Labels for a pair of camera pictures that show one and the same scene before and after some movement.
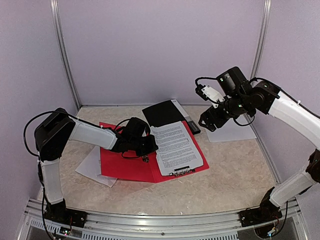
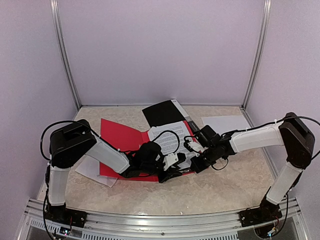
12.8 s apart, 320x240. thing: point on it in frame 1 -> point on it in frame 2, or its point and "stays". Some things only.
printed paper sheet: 176,148 stays
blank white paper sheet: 239,128 stays
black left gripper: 152,146 -> 170,174
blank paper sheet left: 91,167 stays
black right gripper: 211,124 -> 199,167
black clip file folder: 168,112 stays
